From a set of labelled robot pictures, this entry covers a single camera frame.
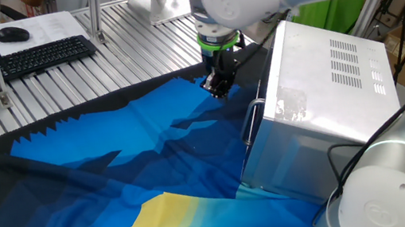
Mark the white paper sheet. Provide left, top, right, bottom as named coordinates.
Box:
left=0, top=7, right=92, bottom=57

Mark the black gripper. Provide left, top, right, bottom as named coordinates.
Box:
left=195, top=45, right=246, bottom=102

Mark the flat metal base plate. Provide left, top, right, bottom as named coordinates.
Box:
left=126, top=0, right=196, bottom=30

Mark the slanted aluminium profile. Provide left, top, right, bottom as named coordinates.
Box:
left=345, top=0, right=396, bottom=39

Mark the horizontal aluminium rail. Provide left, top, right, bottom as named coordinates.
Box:
left=67, top=0, right=154, bottom=17

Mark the black computer keyboard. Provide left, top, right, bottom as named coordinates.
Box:
left=0, top=32, right=101, bottom=85

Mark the silver microwave door handle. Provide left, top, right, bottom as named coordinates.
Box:
left=236, top=97, right=272, bottom=147

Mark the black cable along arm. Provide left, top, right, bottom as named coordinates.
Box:
left=294, top=95, right=405, bottom=227

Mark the green fabric backdrop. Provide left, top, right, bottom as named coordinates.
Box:
left=290, top=0, right=376, bottom=42

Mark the green wrist adapter ring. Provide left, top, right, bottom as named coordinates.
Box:
left=196, top=26, right=244, bottom=60

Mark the blue mountain print cloth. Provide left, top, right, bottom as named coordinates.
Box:
left=0, top=37, right=327, bottom=227

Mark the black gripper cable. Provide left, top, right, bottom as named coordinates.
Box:
left=226, top=8, right=294, bottom=72

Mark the black computer mouse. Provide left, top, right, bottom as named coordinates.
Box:
left=0, top=23, right=32, bottom=45

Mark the silver Galanz microwave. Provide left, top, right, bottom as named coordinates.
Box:
left=217, top=3, right=405, bottom=217

